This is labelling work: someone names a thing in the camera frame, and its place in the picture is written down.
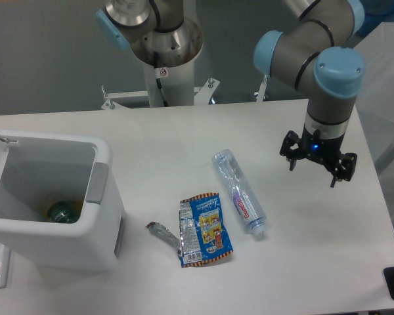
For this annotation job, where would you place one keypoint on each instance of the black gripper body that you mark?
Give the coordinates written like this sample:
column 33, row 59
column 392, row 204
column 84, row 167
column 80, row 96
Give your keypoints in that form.
column 322, row 151

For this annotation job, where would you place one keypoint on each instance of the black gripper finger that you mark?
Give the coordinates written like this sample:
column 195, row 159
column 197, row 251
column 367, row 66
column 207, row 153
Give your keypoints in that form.
column 291, row 149
column 344, row 168

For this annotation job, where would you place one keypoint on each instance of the clear plastic water bottle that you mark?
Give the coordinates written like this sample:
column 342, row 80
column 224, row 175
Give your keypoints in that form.
column 240, row 192

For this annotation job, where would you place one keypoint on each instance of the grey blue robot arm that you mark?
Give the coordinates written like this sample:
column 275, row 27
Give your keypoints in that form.
column 312, row 60

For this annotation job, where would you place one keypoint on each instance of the white open trash can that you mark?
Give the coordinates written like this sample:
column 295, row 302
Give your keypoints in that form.
column 38, row 170

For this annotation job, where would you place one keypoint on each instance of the white side cabinet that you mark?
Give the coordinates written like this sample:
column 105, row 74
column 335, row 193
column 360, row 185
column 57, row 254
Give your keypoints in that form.
column 375, row 105

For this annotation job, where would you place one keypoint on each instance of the blue snack wrapper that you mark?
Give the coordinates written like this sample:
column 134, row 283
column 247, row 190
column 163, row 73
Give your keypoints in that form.
column 203, row 236

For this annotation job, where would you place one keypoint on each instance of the blue object in background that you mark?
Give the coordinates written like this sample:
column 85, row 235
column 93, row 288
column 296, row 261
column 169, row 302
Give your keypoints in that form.
column 375, row 12

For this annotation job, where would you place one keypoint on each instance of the torn silver wrapper strip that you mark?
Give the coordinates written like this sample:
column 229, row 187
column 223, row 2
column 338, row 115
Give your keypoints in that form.
column 163, row 233

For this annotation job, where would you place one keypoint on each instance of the green bottle in bin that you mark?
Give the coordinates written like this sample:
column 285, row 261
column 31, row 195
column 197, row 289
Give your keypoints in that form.
column 63, row 212

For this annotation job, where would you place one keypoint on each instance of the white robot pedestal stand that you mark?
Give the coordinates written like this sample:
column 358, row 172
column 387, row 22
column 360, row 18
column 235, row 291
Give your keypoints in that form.
column 165, row 87

